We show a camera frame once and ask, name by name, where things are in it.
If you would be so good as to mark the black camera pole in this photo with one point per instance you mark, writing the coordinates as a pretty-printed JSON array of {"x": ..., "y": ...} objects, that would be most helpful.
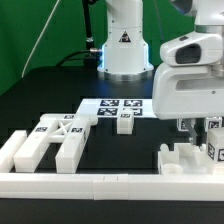
[{"x": 89, "y": 37}]

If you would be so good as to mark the white left fence bar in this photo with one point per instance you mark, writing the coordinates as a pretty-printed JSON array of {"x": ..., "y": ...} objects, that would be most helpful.
[{"x": 9, "y": 149}]

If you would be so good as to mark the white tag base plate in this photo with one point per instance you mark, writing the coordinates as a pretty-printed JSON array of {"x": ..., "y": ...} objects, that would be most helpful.
[{"x": 113, "y": 107}]

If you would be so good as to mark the white chair back frame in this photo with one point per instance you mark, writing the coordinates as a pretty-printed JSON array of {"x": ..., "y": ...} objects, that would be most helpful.
[{"x": 70, "y": 130}]

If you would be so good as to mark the white chair nut cube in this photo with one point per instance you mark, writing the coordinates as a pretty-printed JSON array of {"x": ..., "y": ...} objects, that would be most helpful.
[
  {"x": 181, "y": 126},
  {"x": 212, "y": 122}
]

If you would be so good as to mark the white chair seat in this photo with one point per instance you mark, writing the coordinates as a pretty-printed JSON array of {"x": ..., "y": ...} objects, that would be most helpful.
[{"x": 188, "y": 159}]

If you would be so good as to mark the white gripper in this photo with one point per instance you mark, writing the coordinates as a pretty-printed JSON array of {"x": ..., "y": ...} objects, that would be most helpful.
[{"x": 184, "y": 84}]

